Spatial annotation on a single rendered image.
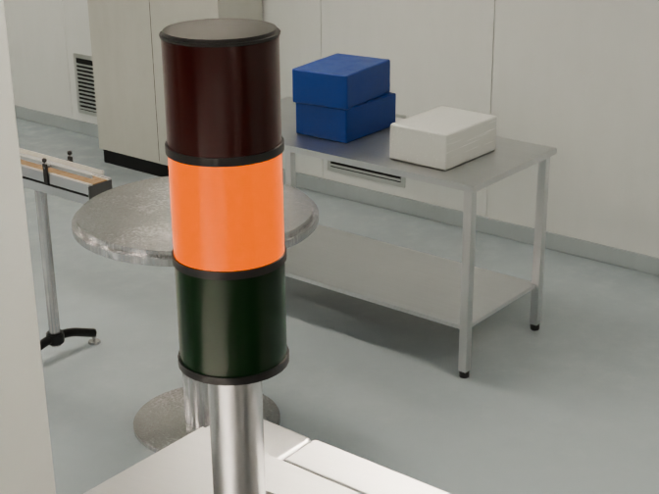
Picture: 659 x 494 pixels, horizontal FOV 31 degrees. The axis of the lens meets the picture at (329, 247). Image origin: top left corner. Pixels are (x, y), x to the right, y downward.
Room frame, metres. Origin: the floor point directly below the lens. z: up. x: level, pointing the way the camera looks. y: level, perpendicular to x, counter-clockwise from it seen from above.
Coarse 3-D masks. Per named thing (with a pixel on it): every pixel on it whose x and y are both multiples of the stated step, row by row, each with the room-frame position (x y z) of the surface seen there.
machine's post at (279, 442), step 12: (264, 420) 0.61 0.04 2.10; (264, 432) 0.60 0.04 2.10; (276, 432) 0.60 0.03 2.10; (288, 432) 0.60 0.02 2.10; (264, 444) 0.59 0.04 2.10; (276, 444) 0.59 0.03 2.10; (288, 444) 0.59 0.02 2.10; (300, 444) 0.59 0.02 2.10; (276, 456) 0.57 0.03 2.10; (288, 456) 0.58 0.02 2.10
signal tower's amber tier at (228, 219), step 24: (192, 168) 0.47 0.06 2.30; (216, 168) 0.47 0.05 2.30; (240, 168) 0.47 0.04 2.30; (264, 168) 0.48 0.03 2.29; (192, 192) 0.47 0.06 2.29; (216, 192) 0.47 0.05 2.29; (240, 192) 0.47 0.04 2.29; (264, 192) 0.48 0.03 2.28; (192, 216) 0.47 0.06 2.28; (216, 216) 0.47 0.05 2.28; (240, 216) 0.47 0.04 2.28; (264, 216) 0.48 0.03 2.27; (192, 240) 0.47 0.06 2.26; (216, 240) 0.47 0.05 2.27; (240, 240) 0.47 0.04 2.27; (264, 240) 0.48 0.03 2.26; (192, 264) 0.47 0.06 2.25; (216, 264) 0.47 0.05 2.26; (240, 264) 0.47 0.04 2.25; (264, 264) 0.48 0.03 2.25
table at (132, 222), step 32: (128, 192) 4.55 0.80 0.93; (160, 192) 4.54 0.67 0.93; (288, 192) 4.53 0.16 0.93; (96, 224) 4.17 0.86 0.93; (128, 224) 4.17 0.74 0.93; (160, 224) 4.17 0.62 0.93; (288, 224) 4.15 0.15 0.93; (128, 256) 3.91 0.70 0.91; (160, 256) 3.90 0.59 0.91; (192, 384) 4.26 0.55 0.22; (160, 416) 4.36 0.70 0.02; (192, 416) 4.27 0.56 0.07; (160, 448) 4.10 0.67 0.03
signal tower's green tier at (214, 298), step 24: (192, 288) 0.47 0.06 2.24; (216, 288) 0.47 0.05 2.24; (240, 288) 0.47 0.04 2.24; (264, 288) 0.48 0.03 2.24; (192, 312) 0.47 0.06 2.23; (216, 312) 0.47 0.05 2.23; (240, 312) 0.47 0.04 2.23; (264, 312) 0.47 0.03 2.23; (192, 336) 0.47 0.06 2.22; (216, 336) 0.47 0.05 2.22; (240, 336) 0.47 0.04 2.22; (264, 336) 0.47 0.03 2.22; (192, 360) 0.48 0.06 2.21; (216, 360) 0.47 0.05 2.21; (240, 360) 0.47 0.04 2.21; (264, 360) 0.47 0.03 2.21
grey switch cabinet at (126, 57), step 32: (96, 0) 7.96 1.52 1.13; (128, 0) 7.76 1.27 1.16; (160, 0) 7.58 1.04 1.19; (192, 0) 7.40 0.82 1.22; (224, 0) 7.30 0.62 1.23; (256, 0) 7.53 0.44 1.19; (96, 32) 7.97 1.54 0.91; (128, 32) 7.77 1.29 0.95; (96, 64) 7.99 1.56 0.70; (128, 64) 7.79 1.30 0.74; (160, 64) 7.60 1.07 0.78; (96, 96) 8.01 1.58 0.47; (128, 96) 7.80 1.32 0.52; (160, 96) 7.61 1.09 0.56; (128, 128) 7.81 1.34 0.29; (160, 128) 7.62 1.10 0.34; (128, 160) 7.86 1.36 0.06; (160, 160) 7.63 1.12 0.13
